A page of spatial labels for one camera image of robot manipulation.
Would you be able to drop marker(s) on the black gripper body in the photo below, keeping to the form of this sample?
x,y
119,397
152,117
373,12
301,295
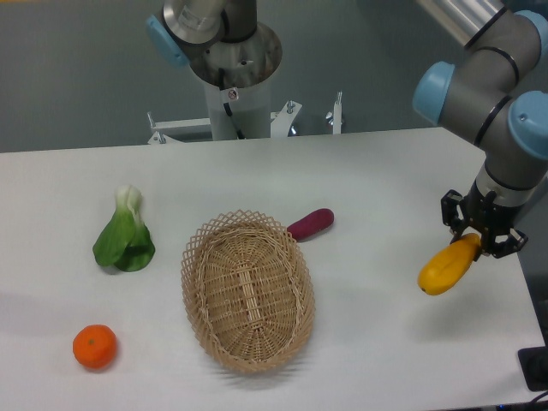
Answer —
x,y
482,213

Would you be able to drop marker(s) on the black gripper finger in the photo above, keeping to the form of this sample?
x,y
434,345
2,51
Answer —
x,y
454,215
499,245

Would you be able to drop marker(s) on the yellow mango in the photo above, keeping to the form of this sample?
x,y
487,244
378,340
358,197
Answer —
x,y
446,268

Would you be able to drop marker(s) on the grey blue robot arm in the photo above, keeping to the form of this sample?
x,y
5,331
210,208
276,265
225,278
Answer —
x,y
472,101

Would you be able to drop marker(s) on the woven wicker basket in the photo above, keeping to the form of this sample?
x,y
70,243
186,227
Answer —
x,y
247,291

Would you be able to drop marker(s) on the black device at table edge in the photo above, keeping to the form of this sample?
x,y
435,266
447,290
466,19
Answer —
x,y
533,363

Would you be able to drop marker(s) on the purple sweet potato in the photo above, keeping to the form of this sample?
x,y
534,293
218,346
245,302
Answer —
x,y
312,224

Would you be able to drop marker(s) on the green bok choy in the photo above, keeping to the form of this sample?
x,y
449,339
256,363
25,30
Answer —
x,y
125,242

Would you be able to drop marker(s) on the orange tangerine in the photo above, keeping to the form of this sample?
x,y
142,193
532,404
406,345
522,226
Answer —
x,y
95,347

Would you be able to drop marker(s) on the white frame bracket with bolt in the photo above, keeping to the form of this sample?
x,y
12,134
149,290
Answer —
x,y
334,118

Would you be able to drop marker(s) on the white metal base frame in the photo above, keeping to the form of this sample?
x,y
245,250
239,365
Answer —
x,y
184,128

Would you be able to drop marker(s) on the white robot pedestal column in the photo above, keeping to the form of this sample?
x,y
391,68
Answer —
x,y
236,78

